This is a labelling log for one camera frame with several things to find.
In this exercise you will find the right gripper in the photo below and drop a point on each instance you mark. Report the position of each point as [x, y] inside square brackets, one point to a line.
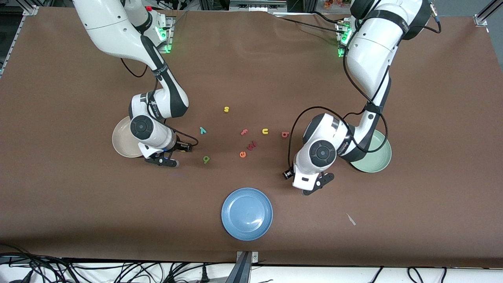
[182, 147]

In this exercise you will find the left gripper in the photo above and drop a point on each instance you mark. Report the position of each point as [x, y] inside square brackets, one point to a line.
[288, 174]

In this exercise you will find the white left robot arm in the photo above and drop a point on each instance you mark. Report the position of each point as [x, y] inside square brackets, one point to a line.
[369, 51]

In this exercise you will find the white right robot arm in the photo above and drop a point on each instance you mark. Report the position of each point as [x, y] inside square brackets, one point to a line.
[106, 23]

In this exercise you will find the dark red foam letter w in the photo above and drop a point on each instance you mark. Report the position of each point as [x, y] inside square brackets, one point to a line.
[252, 146]

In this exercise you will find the blue round plate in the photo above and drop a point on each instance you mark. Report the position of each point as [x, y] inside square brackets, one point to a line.
[247, 214]

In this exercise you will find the beige round plate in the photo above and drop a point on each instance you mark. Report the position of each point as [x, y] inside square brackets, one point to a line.
[122, 141]

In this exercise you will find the white paper scrap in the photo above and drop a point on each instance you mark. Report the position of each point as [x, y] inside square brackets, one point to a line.
[351, 219]

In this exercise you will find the pale green round plate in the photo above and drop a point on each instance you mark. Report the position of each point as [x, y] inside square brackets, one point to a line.
[377, 157]

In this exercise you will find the brown table cover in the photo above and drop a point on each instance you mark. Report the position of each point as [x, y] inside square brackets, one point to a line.
[251, 70]

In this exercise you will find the black power plug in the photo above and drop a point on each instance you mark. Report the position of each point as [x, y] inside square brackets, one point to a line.
[204, 274]

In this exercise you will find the grey box behind table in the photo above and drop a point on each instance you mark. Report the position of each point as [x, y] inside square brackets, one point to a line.
[255, 4]

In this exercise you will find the orange background item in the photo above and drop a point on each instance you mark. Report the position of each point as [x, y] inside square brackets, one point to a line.
[336, 4]

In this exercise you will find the grey metal camera post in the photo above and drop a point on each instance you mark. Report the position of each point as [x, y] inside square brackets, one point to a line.
[243, 271]

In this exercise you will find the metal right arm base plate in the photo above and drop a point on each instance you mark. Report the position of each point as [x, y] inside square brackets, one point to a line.
[169, 35]

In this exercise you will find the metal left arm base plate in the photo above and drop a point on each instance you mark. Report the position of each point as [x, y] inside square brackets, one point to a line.
[341, 27]

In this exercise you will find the short aluminium frame corner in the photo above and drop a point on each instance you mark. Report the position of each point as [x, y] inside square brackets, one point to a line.
[481, 19]

